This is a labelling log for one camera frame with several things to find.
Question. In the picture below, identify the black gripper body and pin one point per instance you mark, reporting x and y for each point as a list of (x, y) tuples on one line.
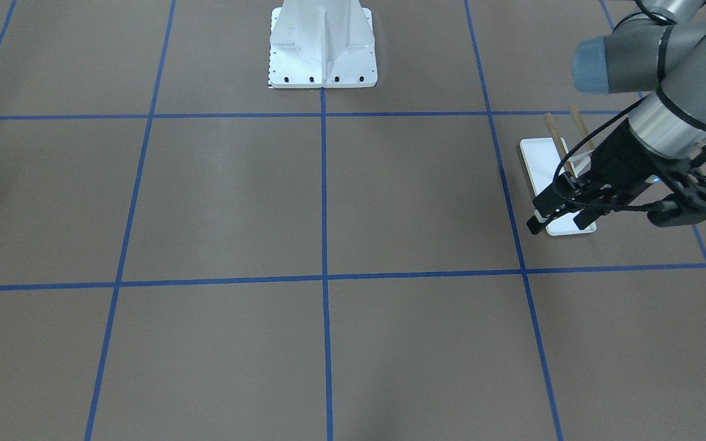
[(619, 156)]

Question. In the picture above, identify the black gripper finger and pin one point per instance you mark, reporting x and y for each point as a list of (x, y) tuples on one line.
[(552, 200), (569, 224)]

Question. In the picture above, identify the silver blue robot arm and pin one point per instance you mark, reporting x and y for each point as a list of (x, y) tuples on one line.
[(661, 51)]

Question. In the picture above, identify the white wooden towel rack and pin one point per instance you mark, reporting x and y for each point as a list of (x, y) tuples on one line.
[(545, 167)]

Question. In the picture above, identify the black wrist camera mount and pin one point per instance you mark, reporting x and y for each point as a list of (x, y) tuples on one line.
[(686, 203)]

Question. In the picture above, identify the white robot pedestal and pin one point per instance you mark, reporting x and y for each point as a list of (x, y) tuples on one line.
[(322, 44)]

